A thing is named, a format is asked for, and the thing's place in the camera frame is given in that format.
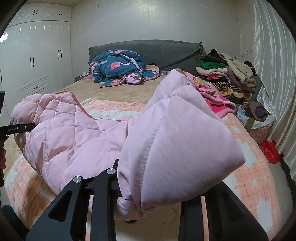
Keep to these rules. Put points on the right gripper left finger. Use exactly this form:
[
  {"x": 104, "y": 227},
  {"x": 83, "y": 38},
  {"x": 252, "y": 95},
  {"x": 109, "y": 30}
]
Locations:
[{"x": 66, "y": 216}]

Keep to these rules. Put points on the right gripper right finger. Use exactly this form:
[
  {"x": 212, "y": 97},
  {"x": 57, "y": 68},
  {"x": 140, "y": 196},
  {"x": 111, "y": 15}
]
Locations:
[{"x": 227, "y": 217}]

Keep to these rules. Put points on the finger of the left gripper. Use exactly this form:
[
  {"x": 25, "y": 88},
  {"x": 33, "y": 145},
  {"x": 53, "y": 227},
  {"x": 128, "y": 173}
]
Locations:
[{"x": 21, "y": 128}]

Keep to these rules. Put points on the pink quilted jacket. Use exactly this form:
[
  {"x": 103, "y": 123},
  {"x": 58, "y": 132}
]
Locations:
[{"x": 174, "y": 150}]

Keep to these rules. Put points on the bag of clothes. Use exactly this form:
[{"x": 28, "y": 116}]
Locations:
[{"x": 256, "y": 119}]

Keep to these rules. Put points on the pile of folded clothes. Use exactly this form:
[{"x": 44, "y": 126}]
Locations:
[{"x": 235, "y": 80}]

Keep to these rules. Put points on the person's left hand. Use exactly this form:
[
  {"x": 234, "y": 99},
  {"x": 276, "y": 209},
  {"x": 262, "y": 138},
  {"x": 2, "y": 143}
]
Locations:
[{"x": 3, "y": 159}]

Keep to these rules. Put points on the orange plaid blanket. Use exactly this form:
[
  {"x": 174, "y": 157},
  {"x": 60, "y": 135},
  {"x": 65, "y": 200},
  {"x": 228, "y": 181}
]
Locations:
[{"x": 253, "y": 183}]

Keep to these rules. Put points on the tan bedspread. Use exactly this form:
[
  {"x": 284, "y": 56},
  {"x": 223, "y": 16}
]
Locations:
[{"x": 85, "y": 89}]

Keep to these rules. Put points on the white wardrobe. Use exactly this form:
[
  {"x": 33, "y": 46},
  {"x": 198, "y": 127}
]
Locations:
[{"x": 35, "y": 53}]

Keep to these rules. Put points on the red plastic bag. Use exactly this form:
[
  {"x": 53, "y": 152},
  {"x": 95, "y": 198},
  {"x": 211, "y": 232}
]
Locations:
[{"x": 270, "y": 151}]

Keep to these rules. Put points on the blue flamingo duvet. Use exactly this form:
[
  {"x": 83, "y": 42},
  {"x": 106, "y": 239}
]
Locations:
[{"x": 116, "y": 67}]

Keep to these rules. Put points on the hot pink fleece garment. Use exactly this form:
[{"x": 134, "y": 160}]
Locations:
[{"x": 217, "y": 103}]

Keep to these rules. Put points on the dark grey headboard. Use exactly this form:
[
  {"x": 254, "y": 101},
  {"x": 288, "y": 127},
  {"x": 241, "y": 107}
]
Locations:
[{"x": 167, "y": 54}]

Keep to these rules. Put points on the cream satin curtain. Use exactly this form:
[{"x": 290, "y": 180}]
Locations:
[{"x": 274, "y": 61}]

